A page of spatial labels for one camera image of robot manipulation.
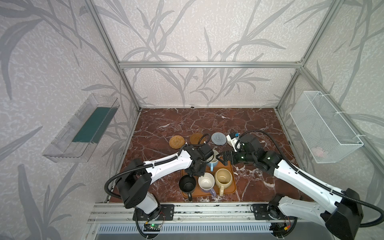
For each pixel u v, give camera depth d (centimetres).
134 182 43
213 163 81
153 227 72
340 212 38
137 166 44
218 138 102
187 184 81
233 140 69
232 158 65
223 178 85
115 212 75
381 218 39
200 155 60
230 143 69
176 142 101
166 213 74
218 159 71
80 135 66
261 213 74
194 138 102
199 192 79
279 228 76
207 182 83
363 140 59
